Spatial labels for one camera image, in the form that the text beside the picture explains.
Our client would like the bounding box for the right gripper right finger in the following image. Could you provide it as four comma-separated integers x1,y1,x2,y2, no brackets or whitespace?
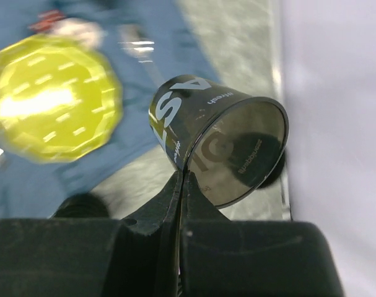
178,171,230,296

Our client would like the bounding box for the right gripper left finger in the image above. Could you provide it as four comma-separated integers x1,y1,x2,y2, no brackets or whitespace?
122,171,183,296

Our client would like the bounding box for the dark translucent takeout cup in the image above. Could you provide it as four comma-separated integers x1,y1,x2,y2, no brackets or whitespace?
149,75,289,208

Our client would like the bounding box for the stack of black lids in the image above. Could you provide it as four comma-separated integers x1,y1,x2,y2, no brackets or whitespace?
51,192,110,218

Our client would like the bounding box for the yellow green dotted plate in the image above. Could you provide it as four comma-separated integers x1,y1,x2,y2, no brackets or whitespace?
0,34,123,163

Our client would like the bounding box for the blue letter print cloth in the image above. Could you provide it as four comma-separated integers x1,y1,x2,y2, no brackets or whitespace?
0,1,217,219

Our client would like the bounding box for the silver spoon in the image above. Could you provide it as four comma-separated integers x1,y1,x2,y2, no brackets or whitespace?
119,23,165,88

